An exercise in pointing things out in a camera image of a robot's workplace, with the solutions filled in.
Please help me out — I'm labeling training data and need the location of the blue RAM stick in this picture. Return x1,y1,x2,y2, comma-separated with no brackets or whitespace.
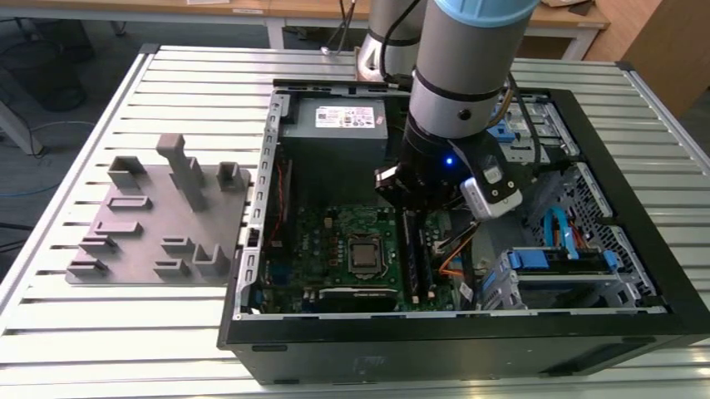
403,209,421,294

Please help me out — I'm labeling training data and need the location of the grey power supply unit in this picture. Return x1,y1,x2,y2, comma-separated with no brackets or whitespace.
276,98,410,209

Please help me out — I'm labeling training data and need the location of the metal CPU socket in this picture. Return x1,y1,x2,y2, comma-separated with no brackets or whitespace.
345,233,390,280

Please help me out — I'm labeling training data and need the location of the silver CPU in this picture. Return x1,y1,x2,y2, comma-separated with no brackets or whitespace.
350,243,385,269

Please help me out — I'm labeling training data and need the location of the green motherboard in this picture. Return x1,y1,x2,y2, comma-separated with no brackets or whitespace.
260,203,478,313

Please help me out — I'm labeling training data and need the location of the grey metal drive cage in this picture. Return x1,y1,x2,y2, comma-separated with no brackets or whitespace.
487,97,578,190

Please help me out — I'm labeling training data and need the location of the black graphics card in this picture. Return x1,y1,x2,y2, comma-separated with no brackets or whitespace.
319,286,401,313

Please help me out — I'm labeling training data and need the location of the grey metal disk bay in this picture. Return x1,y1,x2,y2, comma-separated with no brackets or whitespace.
477,247,655,311

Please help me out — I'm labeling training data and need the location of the black open PC case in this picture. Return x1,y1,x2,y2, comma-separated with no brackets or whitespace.
215,78,710,386

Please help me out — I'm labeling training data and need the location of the grey parts rack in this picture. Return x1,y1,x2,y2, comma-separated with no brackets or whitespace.
64,133,254,288

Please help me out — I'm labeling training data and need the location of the brown wooden cabinet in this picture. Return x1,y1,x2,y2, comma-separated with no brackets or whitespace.
582,0,710,121

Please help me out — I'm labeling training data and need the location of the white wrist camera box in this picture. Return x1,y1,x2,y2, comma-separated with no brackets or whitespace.
458,165,525,220

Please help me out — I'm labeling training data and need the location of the black camera cable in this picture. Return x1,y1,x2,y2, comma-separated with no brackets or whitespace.
381,0,426,91

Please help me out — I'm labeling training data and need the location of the orange wire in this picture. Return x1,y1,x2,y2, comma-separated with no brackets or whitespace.
438,232,474,278

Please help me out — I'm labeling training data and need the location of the blue SATA wire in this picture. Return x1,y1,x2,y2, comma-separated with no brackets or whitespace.
542,206,582,261

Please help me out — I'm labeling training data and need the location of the black cable silver plug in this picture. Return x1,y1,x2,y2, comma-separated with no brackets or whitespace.
319,0,362,56

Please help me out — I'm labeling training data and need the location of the wooden desk white frame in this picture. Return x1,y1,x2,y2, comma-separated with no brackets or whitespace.
0,0,611,63

